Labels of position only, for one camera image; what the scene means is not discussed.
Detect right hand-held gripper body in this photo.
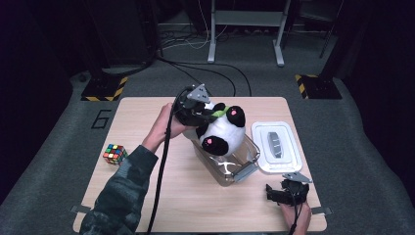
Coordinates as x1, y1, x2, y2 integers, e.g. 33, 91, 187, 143
275, 171, 313, 207

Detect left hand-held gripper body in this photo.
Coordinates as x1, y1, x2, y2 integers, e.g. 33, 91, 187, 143
174, 83, 211, 127

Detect panda plush toy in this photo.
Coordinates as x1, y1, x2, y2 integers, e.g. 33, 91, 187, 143
184, 102, 247, 157

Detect white lid with grey handle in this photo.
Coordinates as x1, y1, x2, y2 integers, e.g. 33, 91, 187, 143
251, 120, 303, 174

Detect clear grey storage box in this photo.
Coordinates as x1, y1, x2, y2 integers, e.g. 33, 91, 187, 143
190, 131, 261, 188

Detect person's right hand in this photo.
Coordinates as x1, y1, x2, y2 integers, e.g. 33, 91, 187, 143
279, 200, 312, 235

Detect person's left hand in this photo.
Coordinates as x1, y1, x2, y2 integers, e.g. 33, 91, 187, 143
141, 102, 197, 154

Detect grey tape strip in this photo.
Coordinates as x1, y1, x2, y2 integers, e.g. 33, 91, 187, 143
69, 205, 92, 214
311, 206, 333, 216

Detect colourful puzzle cube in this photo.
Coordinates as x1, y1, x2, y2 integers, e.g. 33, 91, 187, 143
102, 143, 129, 166

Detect black yellow striped stand base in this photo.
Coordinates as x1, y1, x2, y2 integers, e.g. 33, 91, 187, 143
295, 73, 343, 100
80, 75, 129, 102

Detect dark curtain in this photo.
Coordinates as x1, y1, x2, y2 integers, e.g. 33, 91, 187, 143
0, 0, 74, 204
342, 0, 415, 184

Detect black stand pole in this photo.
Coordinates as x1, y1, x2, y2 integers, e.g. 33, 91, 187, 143
319, 0, 355, 81

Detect right hand-held gripper cable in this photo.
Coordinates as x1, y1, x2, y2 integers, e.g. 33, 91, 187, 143
287, 187, 306, 235

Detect hand-held gripper cable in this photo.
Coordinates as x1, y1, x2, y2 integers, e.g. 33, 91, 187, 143
146, 85, 194, 235
287, 187, 306, 235

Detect black floor cable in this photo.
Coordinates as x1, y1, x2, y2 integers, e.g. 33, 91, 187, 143
169, 62, 237, 98
170, 63, 213, 98
156, 57, 253, 98

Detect left hand-held gripper cable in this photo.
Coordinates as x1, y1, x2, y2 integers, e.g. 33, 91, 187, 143
146, 85, 194, 235

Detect white floor cables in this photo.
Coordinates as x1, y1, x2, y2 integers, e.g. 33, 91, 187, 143
161, 0, 229, 51

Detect white metal desk frame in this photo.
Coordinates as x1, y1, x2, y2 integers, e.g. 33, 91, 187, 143
207, 0, 293, 68

